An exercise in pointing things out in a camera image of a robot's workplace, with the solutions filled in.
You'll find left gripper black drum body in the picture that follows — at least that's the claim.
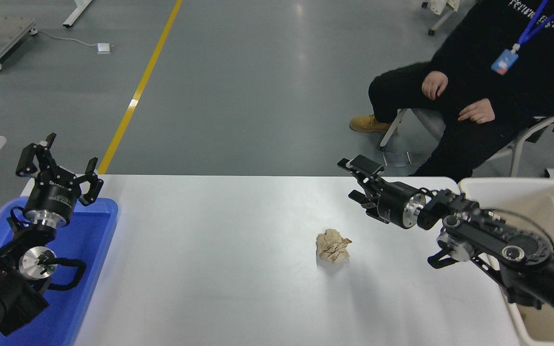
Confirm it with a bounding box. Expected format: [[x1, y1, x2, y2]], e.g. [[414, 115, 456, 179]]
[[25, 176, 83, 216]]

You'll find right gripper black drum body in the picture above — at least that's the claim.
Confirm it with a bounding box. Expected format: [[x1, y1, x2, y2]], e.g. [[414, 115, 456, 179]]
[[378, 181, 420, 227]]

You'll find grey white-framed chair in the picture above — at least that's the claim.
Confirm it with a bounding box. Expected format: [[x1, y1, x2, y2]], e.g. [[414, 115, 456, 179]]
[[379, 107, 554, 178]]

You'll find person's right hand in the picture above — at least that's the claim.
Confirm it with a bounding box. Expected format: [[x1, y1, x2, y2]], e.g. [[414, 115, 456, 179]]
[[422, 71, 450, 101]]

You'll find person's left hand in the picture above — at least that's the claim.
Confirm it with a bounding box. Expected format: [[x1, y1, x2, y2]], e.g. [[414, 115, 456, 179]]
[[458, 98, 497, 125]]

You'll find crumpled tan paper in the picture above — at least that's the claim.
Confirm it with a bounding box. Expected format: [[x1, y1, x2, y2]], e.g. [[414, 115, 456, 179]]
[[315, 229, 353, 263]]

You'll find blue plastic tray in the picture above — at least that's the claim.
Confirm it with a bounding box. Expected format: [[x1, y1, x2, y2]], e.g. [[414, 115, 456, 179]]
[[0, 196, 120, 346]]

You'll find grey platform cart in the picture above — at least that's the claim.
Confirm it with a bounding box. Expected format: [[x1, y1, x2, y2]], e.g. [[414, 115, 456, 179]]
[[0, 17, 37, 73]]

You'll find white-framed rolling chair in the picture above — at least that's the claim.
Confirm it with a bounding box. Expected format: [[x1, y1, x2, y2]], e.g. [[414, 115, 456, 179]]
[[420, 0, 461, 36]]

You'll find person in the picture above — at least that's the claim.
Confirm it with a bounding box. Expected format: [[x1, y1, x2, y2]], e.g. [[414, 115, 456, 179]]
[[349, 0, 554, 183]]

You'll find cream padded coat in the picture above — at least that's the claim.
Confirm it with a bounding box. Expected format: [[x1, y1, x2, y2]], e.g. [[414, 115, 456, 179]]
[[428, 0, 461, 15]]

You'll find white floor cable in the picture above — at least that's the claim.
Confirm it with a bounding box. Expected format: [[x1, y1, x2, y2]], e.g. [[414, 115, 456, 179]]
[[38, 30, 100, 49]]

